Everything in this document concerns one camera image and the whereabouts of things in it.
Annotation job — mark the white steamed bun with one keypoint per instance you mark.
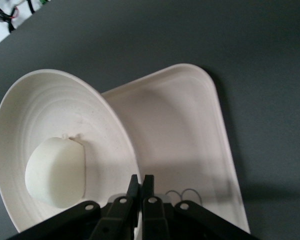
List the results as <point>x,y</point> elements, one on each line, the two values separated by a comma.
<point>55,172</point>

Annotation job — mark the cream rabbit print tray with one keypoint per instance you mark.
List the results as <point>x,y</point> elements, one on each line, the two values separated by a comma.
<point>177,125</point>

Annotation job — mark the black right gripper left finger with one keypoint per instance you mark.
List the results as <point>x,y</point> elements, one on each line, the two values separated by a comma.
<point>115,217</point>

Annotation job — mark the cream round plate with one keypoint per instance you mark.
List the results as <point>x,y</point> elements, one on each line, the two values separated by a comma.
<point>65,112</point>

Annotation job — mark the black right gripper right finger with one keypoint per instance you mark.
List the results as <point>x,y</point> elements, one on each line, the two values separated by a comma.
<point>155,220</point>

